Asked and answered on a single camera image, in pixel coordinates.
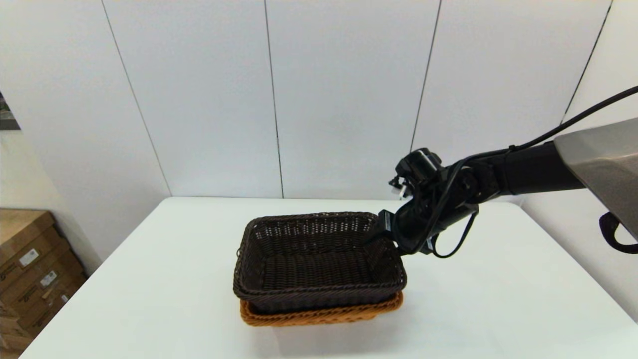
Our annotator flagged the brown cardboard box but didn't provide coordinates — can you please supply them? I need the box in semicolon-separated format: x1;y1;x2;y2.
0;252;83;320
20;274;89;340
0;209;68;295
0;299;35;355

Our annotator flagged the orange woven basket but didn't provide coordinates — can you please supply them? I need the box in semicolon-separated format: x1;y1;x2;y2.
240;292;404;327

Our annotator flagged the dark brown woven basket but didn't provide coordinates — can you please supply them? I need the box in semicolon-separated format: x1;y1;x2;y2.
233;212;407;314

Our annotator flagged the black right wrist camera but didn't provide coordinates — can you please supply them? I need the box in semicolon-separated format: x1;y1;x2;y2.
389;148;443;200

